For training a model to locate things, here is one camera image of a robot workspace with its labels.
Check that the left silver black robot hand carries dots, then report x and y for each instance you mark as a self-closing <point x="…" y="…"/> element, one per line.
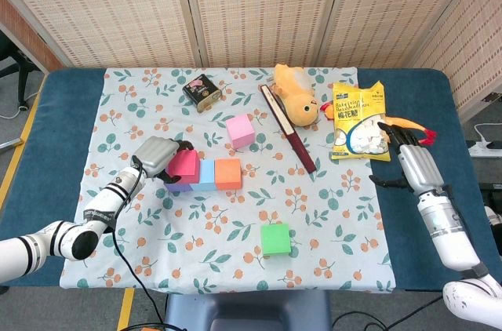
<point x="155" y="154"/>

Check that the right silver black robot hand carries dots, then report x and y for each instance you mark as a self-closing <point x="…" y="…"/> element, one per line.
<point x="419" y="168"/>

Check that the red foam cube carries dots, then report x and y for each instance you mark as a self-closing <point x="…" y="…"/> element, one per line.
<point x="184" y="166"/>

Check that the purple foam cube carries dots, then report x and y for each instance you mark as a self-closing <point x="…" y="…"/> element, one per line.
<point x="180" y="187"/>

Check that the orange foam cube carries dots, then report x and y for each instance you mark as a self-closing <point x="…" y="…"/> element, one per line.
<point x="228" y="174"/>

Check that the pink foam cube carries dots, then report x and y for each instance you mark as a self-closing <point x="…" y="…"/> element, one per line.
<point x="240" y="131"/>

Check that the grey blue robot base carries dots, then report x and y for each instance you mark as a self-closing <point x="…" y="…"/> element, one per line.
<point x="247" y="307"/>

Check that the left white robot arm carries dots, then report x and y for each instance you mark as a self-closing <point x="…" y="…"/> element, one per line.
<point x="102" y="205"/>

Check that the rubber chicken toy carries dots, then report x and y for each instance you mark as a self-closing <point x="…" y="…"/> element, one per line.
<point x="408" y="124"/>

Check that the light blue foam cube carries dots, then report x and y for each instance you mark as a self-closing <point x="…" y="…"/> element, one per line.
<point x="207" y="176"/>

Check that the white power strip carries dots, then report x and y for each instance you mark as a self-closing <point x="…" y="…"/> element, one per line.
<point x="480" y="149"/>

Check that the yellow marshmallow bag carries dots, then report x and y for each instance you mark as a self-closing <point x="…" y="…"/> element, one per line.
<point x="359" y="123"/>

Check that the black metal tin can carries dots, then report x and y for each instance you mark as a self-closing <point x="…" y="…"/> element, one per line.
<point x="201" y="92"/>

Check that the blue table cover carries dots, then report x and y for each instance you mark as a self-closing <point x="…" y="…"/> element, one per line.
<point x="66" y="111"/>

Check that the floral print tablecloth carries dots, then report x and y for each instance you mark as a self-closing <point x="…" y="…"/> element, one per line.
<point x="219" y="229"/>

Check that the woven bamboo screen panel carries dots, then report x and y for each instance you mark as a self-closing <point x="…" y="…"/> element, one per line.
<point x="392" y="9"/>
<point x="110" y="9"/>
<point x="470" y="44"/>
<point x="263" y="9"/>

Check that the yellow plush chick toy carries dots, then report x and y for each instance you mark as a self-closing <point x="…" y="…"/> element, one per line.
<point x="300" y="105"/>

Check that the dark red folded fan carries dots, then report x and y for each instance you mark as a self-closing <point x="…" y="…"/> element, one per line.
<point x="288" y="129"/>

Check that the green foam cube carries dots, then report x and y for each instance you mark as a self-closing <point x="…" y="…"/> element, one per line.
<point x="275" y="240"/>

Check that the black office chair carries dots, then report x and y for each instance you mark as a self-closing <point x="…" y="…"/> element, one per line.
<point x="8" y="48"/>

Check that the brown wooden board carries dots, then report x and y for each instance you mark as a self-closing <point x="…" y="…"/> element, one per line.
<point x="23" y="29"/>

